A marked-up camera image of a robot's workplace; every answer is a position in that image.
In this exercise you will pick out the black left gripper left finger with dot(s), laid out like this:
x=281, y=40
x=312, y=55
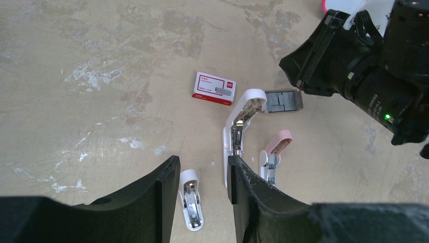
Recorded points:
x=142, y=211

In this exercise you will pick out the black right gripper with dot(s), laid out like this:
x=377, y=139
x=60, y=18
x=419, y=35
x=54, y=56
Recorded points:
x=321, y=65

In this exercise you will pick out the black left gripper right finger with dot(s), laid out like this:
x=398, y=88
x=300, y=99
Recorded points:
x=263, y=213

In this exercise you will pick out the long white stapler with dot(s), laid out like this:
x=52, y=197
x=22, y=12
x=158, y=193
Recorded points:
x=252, y=102

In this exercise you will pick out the red white staple box sleeve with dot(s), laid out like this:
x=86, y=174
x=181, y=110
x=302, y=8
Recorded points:
x=214, y=89

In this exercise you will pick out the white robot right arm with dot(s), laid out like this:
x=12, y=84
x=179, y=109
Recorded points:
x=377, y=58

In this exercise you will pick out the pink framed whiteboard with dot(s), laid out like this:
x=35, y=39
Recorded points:
x=338, y=5

